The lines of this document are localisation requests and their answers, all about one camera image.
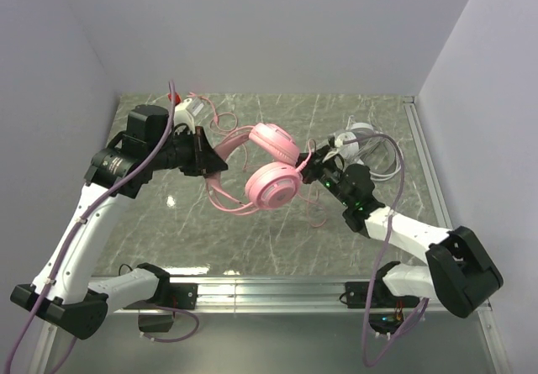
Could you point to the front aluminium rail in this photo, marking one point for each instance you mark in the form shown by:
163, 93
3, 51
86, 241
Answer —
226, 294

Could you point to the aluminium rail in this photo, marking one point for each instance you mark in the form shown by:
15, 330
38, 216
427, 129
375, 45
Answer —
439, 205
226, 294

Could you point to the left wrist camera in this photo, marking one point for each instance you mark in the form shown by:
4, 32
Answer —
186, 110

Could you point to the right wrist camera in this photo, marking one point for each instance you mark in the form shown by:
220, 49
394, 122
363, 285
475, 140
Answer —
344, 145

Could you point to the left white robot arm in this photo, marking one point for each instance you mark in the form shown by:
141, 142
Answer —
62, 294

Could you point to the right side aluminium rail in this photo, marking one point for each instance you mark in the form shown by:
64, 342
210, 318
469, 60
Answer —
439, 205

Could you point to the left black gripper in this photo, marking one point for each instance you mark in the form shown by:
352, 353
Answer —
200, 150

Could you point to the white headset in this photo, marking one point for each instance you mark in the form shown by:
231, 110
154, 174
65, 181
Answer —
375, 152

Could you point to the pink headset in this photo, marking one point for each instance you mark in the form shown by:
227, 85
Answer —
271, 186

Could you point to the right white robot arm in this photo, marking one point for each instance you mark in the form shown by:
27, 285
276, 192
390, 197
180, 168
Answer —
456, 269

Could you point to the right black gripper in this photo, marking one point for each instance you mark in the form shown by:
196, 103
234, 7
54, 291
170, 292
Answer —
318, 168

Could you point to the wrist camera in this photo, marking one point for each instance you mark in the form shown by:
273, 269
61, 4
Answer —
344, 145
186, 110

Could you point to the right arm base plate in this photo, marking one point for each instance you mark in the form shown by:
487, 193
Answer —
355, 296

